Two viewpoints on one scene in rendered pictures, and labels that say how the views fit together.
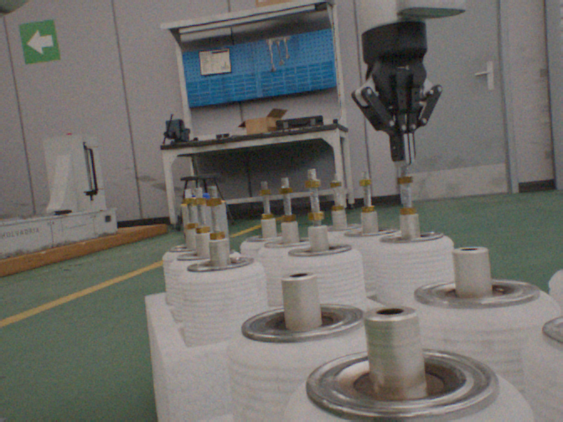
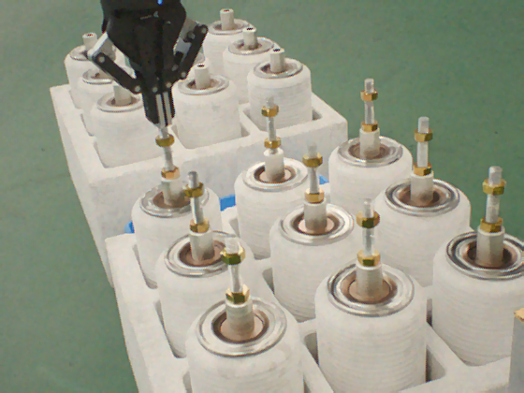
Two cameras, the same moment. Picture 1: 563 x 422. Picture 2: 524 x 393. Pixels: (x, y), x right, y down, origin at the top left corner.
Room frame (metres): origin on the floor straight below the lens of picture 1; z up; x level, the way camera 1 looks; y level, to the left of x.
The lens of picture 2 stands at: (1.45, -0.07, 0.66)
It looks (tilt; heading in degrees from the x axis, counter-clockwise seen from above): 29 degrees down; 179
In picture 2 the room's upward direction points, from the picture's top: 5 degrees counter-clockwise
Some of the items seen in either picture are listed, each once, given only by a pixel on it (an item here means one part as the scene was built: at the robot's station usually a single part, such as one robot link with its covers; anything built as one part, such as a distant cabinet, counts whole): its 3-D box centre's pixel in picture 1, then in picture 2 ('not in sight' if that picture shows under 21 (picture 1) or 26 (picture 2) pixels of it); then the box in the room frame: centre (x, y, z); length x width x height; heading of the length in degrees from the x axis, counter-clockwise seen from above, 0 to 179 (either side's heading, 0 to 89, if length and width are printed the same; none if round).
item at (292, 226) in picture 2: (291, 243); (315, 224); (0.80, -0.01, 0.25); 0.08 x 0.08 x 0.01
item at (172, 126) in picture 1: (177, 130); not in sight; (5.26, 0.87, 0.87); 0.41 x 0.17 x 0.25; 166
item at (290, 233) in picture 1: (290, 234); (315, 213); (0.80, -0.01, 0.26); 0.02 x 0.02 x 0.03
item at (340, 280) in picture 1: (327, 327); (281, 242); (0.69, -0.04, 0.16); 0.10 x 0.10 x 0.18
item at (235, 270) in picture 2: (337, 197); (235, 275); (0.95, -0.09, 0.30); 0.01 x 0.01 x 0.08; 67
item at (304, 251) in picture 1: (319, 251); (275, 175); (0.69, -0.04, 0.25); 0.08 x 0.08 x 0.01
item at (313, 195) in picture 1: (314, 201); (271, 127); (0.69, -0.04, 0.31); 0.01 x 0.01 x 0.08; 13
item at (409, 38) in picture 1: (395, 65); (142, 8); (0.72, -0.15, 0.46); 0.08 x 0.08 x 0.09
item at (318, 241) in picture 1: (318, 239); (274, 165); (0.69, -0.04, 0.26); 0.02 x 0.02 x 0.03
